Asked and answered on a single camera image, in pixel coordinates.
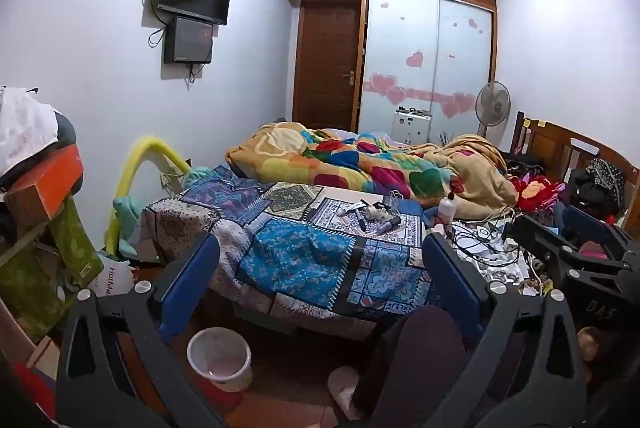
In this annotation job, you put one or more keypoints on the white plastic bag red print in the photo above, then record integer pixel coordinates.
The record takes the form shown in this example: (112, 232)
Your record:
(115, 278)

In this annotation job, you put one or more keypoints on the yellow foam tube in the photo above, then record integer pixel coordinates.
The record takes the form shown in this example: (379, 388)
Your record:
(135, 157)

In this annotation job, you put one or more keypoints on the person's right hand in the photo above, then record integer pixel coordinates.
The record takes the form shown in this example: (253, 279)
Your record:
(590, 345)

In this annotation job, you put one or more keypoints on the black tube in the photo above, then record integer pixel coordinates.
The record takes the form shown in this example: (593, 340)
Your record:
(362, 221)

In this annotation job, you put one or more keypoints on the person's leg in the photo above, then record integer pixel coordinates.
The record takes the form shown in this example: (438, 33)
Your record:
(415, 358)

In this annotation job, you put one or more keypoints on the purple bottle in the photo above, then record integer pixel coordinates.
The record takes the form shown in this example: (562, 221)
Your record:
(387, 224)

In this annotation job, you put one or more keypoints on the white small cabinet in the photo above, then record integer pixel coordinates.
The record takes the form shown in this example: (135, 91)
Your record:
(412, 125)

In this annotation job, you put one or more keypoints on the red cloth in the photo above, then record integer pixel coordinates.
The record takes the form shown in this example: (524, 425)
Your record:
(535, 193)

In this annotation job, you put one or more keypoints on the green floral bag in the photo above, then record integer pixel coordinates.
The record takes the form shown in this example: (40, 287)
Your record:
(25, 293)
(75, 238)

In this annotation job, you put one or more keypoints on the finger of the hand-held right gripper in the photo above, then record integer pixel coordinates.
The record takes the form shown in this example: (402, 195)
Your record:
(582, 219)
(530, 233)

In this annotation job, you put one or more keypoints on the white plastic bin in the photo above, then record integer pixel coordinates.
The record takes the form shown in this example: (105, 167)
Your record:
(220, 358)

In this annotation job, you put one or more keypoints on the wooden headboard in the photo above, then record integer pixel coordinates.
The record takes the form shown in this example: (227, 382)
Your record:
(550, 142)

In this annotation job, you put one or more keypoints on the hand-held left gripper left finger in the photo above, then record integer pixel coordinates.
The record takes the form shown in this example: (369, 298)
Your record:
(192, 273)

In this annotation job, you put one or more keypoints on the white tube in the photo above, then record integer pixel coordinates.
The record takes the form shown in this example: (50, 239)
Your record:
(350, 208)

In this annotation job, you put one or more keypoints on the standing fan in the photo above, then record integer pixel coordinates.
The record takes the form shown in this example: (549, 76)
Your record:
(492, 102)

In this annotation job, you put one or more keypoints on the colourful patterned quilt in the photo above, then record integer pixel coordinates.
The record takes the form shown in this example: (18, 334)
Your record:
(360, 162)

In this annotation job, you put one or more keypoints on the teal cloth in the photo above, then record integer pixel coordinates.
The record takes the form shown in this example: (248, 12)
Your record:
(125, 215)

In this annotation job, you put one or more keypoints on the white bottle black cap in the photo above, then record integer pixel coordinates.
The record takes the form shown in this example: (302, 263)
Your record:
(446, 208)

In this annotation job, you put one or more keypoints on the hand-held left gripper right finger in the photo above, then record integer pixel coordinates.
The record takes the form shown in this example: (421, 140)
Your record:
(452, 278)

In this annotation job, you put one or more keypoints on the black clothing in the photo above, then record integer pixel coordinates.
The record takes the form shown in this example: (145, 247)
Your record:
(595, 188)

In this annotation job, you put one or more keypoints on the orange cardboard box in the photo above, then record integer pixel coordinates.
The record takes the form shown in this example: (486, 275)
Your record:
(45, 188)

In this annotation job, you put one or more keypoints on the small black wall box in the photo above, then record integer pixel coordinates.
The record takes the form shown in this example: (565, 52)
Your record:
(187, 41)

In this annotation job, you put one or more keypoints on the patchwork patterned bed sheet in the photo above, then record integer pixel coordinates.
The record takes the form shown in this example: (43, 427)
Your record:
(295, 253)

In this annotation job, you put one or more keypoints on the white slipper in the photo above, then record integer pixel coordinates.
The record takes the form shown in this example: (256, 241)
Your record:
(342, 385)

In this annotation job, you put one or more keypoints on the white cloth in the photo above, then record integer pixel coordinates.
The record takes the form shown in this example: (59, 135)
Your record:
(25, 122)

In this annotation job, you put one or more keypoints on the white sliding wardrobe with hearts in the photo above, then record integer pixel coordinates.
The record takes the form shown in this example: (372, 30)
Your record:
(382, 83)

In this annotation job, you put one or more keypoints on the brown wooden door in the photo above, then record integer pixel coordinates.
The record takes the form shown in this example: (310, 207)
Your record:
(325, 62)

